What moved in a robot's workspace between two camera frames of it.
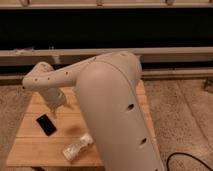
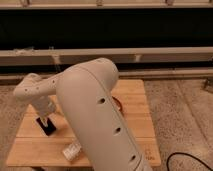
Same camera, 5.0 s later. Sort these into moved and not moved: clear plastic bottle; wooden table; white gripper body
Moved: white gripper body
Not moved: wooden table; clear plastic bottle
